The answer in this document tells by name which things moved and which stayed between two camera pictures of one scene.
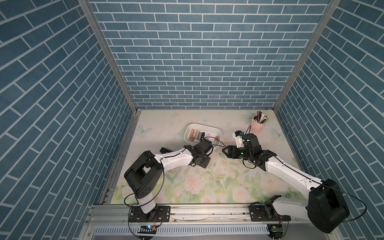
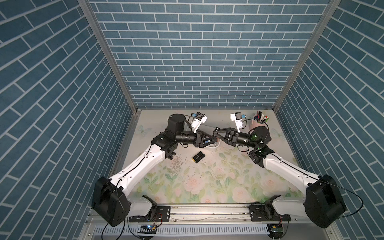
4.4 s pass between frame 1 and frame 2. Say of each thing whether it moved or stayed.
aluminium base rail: stayed
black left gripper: moved
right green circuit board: stayed
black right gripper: moved
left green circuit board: stayed
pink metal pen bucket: stayed
